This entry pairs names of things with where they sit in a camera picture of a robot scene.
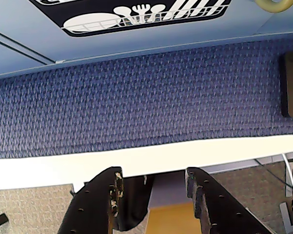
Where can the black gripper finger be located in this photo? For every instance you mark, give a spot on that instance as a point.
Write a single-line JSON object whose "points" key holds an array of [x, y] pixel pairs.
{"points": [[217, 209], [95, 202]]}

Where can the plain blue cabinet door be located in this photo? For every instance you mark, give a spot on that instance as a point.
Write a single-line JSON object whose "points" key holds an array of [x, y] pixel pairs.
{"points": [[7, 58]]}

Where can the blue cabinet door with sticker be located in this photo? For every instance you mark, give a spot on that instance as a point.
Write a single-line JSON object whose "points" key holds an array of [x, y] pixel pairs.
{"points": [[161, 34]]}

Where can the yellow wooden board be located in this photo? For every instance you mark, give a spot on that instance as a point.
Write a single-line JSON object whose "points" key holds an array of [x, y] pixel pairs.
{"points": [[171, 219]]}

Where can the blue woven mat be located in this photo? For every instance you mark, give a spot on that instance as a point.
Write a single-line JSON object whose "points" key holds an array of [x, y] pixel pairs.
{"points": [[136, 102]]}

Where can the black white dishes sticker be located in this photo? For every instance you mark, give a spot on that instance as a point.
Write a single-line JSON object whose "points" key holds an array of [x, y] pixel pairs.
{"points": [[127, 17]]}

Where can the grey metal bracket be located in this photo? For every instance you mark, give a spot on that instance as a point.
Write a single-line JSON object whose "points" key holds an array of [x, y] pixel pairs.
{"points": [[286, 217]]}

